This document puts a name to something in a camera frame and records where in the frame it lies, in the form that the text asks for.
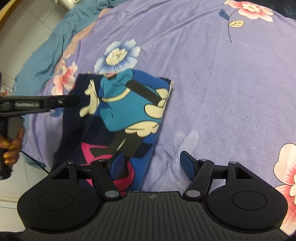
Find teal blanket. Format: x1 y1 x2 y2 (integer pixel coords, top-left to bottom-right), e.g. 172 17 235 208
13 0 123 96

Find purple floral bed sheet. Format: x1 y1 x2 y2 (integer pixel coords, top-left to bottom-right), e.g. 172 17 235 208
39 1 295 235

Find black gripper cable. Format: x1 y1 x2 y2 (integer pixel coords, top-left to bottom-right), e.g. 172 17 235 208
19 150 51 175

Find navy Mickey Mouse kids shirt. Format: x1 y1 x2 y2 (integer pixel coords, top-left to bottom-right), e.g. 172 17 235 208
62 69 173 194

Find person's left hand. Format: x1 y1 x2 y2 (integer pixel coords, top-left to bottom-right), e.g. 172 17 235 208
1 126 25 166

